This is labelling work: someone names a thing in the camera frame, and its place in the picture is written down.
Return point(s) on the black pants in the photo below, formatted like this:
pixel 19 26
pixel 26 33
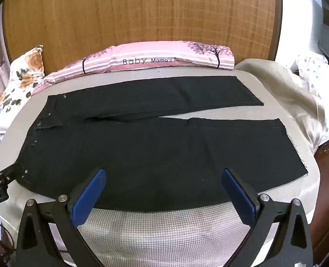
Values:
pixel 153 158

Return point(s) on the white spotted quilt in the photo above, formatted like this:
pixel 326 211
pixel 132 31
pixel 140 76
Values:
pixel 311 69

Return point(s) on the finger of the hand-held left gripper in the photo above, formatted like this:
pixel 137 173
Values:
pixel 13 172

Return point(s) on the floral pillow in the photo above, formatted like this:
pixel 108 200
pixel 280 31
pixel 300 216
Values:
pixel 22 69

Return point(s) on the wooden headboard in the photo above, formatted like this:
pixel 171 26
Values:
pixel 125 14

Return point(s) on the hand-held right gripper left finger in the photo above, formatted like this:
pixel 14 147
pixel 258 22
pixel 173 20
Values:
pixel 89 196

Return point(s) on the beige satin blanket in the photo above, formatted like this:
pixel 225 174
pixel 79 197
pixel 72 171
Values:
pixel 286 83

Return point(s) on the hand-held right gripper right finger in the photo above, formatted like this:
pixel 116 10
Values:
pixel 236 193

